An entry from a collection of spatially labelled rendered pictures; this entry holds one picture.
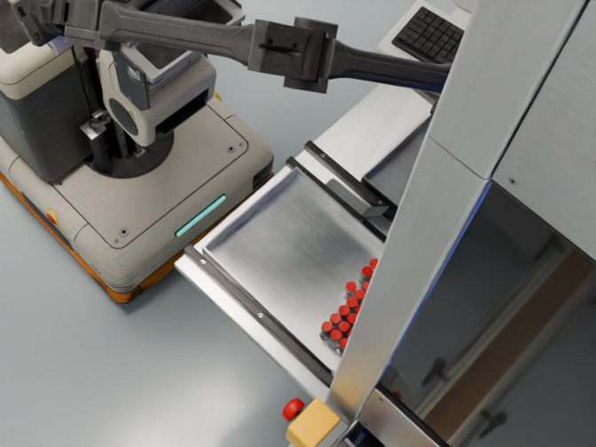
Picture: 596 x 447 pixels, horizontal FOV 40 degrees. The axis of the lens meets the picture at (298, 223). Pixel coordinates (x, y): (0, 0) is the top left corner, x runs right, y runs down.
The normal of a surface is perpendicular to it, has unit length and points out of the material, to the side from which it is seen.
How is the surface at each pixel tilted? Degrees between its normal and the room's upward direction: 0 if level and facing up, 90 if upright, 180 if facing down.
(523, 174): 90
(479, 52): 90
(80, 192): 0
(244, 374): 0
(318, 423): 0
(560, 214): 90
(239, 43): 46
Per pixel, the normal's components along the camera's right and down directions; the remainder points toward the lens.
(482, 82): -0.68, 0.63
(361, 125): 0.07, -0.45
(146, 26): -0.50, 0.08
